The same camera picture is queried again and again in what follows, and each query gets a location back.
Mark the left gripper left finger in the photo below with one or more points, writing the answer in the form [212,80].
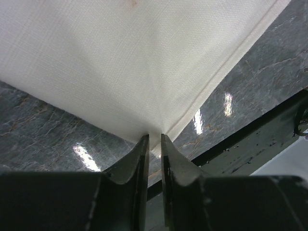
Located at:
[112,200]

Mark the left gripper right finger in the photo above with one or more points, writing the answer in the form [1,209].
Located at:
[195,201]

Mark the white cloth napkin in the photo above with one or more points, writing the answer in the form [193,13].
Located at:
[129,67]

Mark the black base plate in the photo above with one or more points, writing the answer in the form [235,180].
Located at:
[251,151]

